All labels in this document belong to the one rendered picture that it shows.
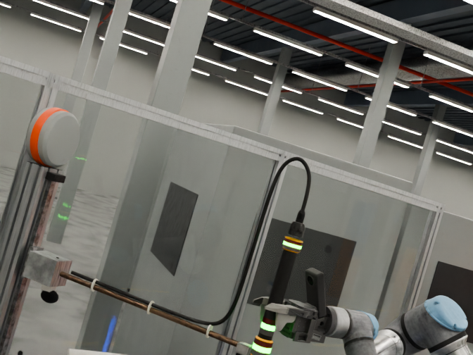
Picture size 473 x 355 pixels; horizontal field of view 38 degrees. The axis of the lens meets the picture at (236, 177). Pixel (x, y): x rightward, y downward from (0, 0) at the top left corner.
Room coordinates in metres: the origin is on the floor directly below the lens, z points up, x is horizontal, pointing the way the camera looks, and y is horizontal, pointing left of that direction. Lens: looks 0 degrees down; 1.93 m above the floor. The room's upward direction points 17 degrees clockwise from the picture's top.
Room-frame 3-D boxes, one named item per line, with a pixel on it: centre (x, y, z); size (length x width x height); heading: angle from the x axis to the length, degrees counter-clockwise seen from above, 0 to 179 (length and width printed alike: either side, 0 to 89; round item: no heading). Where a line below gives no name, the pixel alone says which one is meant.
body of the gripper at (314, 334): (1.65, -0.26, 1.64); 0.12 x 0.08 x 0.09; 123
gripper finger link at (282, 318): (1.57, -0.19, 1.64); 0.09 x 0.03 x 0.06; 134
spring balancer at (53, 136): (1.86, 0.50, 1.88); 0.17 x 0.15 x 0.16; 123
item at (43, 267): (1.82, 0.41, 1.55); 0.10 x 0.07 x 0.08; 68
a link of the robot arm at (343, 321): (1.70, -0.32, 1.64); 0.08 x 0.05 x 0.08; 33
